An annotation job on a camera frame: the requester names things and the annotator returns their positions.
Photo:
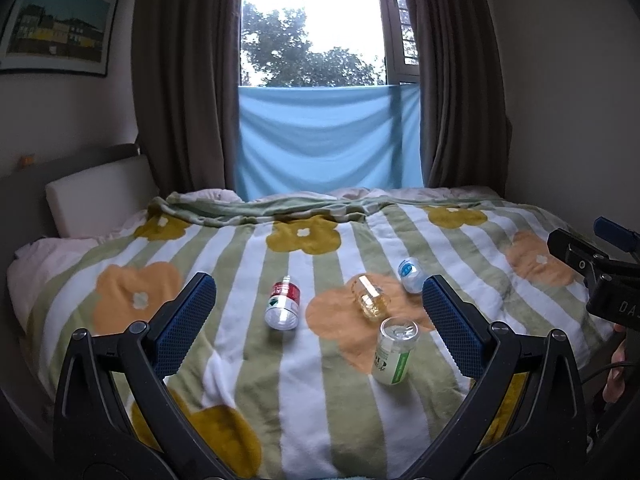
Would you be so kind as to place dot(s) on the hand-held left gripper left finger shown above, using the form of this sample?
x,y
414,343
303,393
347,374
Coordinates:
x,y
186,322

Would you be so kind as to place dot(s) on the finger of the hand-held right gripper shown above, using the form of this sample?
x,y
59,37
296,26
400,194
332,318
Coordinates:
x,y
575,255
617,232

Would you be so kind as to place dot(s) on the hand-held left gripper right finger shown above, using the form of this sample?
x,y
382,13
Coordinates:
x,y
452,330

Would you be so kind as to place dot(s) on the amber plastic bottle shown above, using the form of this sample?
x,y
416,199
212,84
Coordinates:
x,y
371,299

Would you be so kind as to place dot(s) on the person's right hand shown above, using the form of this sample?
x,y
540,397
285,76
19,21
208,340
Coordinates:
x,y
614,385

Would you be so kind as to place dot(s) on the green label plastic bottle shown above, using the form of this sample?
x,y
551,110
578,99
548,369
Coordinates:
x,y
394,355

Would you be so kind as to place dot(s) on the blue label plastic bottle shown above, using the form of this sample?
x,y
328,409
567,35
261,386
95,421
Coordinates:
x,y
412,274

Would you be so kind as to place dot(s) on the red label plastic bottle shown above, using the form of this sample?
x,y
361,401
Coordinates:
x,y
283,305

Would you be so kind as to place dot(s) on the floral striped blanket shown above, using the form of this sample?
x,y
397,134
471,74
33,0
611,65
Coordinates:
x,y
310,410

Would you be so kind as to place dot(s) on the white pillow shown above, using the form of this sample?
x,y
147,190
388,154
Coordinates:
x,y
95,195

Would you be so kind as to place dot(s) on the brown curtain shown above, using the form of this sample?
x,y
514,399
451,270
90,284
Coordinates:
x,y
185,85
460,85

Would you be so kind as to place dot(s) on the grey bed headboard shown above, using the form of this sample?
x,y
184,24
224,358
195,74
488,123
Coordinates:
x,y
30,170

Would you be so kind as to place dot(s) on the light blue cloth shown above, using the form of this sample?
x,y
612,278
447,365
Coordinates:
x,y
325,145

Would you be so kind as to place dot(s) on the dark window sash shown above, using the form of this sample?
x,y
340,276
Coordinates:
x,y
400,25

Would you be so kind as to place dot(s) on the tree outside window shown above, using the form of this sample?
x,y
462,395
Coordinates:
x,y
300,55

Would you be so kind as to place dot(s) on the framed wall picture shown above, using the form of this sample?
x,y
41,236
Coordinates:
x,y
57,22

